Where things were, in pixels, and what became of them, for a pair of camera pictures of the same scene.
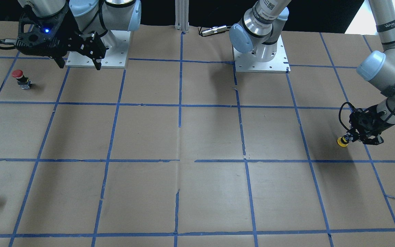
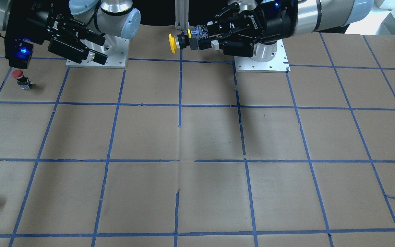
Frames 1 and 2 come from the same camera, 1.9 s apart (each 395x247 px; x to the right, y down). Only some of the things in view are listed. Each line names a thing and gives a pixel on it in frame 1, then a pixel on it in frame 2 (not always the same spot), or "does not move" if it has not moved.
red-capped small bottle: x=23 y=81 does not move
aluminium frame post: x=181 y=15 does not move
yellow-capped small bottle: x=343 y=141 -> x=180 y=41
